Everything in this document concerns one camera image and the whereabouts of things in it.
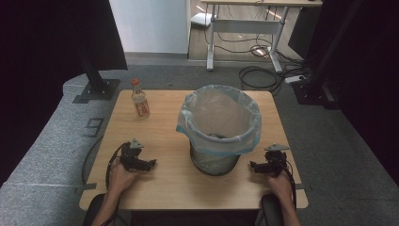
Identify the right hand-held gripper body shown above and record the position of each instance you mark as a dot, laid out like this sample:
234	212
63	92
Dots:
276	158

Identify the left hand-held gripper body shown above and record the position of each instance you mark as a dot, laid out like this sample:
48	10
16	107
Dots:
131	155

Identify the person's left hand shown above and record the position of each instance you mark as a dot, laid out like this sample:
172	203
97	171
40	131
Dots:
120	179

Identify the black mesh waste bin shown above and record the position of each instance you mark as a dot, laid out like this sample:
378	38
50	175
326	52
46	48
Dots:
213	161

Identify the clear bottle with red cap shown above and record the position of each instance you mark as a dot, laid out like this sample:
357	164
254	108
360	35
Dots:
141	102

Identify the grey tape strip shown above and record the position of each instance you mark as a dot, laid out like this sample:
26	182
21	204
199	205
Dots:
86	186

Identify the translucent blue bin bag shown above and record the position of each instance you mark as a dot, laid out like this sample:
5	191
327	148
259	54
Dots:
219	116

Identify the person's dark clothed lap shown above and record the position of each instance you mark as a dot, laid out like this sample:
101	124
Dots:
194	218

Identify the white power strip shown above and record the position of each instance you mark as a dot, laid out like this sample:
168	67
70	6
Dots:
295	79

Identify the black metal stand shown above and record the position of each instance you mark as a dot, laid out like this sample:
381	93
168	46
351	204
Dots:
316	78

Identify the dark curtain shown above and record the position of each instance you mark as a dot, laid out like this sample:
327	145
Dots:
376	78
37	62

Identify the white partition panel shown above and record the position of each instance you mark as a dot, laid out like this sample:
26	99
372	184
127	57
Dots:
150	25

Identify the white router box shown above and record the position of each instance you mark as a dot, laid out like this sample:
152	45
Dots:
200	19

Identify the black stand with base plate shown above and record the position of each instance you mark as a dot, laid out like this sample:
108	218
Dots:
95	84

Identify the white frame desk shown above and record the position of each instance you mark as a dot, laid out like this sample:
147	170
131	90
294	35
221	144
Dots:
244	26

